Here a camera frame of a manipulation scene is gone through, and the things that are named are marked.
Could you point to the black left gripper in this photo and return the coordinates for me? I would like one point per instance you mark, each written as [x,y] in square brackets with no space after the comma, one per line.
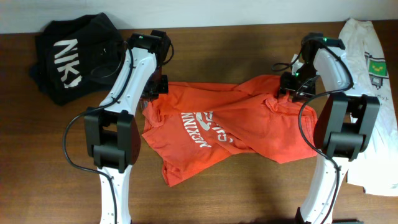
[163,88]

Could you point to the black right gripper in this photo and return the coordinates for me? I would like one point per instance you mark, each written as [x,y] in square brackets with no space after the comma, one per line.
[286,83]

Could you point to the red soccer t-shirt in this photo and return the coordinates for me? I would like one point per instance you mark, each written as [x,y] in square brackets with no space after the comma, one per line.
[197,125]

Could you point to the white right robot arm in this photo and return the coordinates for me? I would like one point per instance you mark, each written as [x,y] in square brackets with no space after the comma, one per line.
[344,126]

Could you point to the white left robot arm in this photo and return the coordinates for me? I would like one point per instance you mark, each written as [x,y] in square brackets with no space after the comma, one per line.
[112,135]

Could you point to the black Nike t-shirt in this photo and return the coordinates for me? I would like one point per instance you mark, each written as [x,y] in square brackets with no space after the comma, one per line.
[80,56]

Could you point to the white printed t-shirt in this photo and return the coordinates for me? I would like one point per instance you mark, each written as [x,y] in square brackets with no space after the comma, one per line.
[375,169]

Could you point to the dark navy folded garment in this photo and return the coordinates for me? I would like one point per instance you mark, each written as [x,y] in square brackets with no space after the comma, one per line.
[45,85]

